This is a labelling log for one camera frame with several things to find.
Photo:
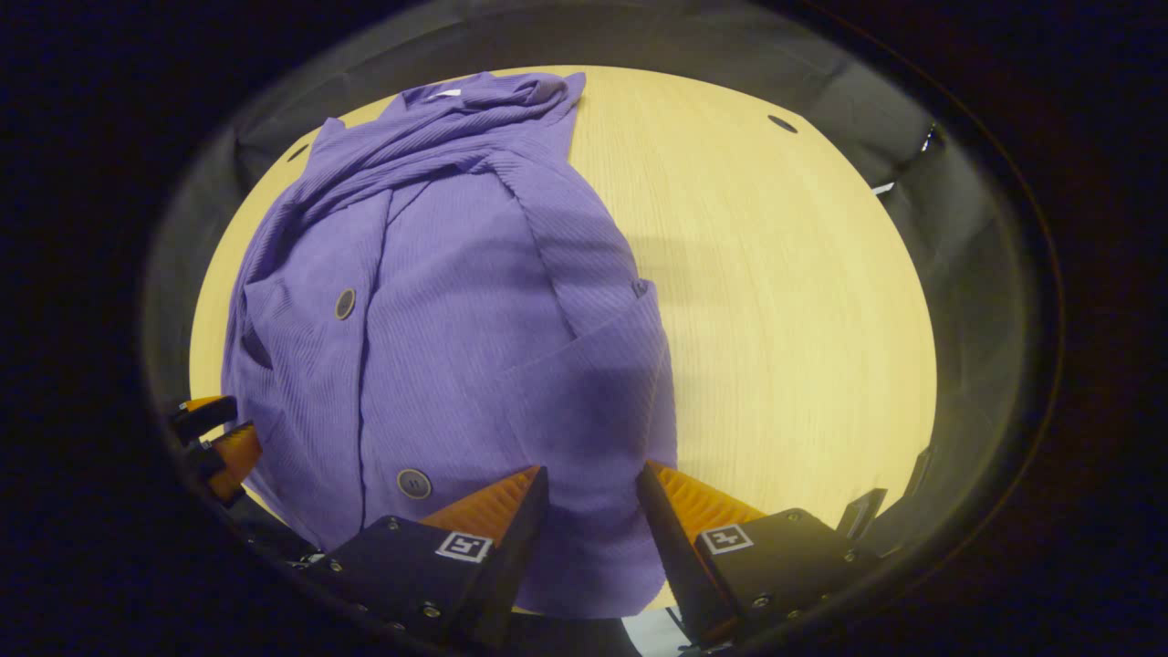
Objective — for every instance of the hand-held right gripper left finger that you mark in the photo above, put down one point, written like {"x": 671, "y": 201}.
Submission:
{"x": 516, "y": 566}

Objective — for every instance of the black backdrop cloth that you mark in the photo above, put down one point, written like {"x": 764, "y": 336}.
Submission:
{"x": 958, "y": 237}

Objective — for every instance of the black table grommet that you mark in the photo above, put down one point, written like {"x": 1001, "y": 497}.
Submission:
{"x": 297, "y": 152}
{"x": 782, "y": 123}

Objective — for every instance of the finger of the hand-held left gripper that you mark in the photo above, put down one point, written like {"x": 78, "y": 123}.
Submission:
{"x": 214, "y": 415}
{"x": 239, "y": 452}

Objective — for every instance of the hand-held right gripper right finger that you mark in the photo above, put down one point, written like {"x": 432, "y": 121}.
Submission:
{"x": 673, "y": 566}

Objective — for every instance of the purple button shirt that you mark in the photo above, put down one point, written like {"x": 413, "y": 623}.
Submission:
{"x": 456, "y": 319}

